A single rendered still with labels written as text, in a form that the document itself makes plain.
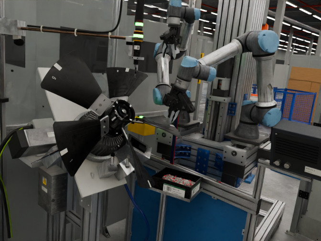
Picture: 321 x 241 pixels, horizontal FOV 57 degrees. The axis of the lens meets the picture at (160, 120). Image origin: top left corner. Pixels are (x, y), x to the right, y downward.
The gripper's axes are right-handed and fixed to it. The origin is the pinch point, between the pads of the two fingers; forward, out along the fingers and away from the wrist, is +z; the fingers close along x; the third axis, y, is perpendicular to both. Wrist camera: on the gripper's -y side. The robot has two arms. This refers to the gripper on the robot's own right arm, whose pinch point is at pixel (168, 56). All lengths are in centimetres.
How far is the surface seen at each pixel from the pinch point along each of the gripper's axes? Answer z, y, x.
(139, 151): 48, -47, -29
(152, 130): 46.7, -12.3, -3.5
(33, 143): 39, -96, -19
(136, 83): 14.9, -43.0, -18.2
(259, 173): 49, -15, -78
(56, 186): 70, -75, 1
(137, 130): 47, -19, 3
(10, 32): -4, -88, 23
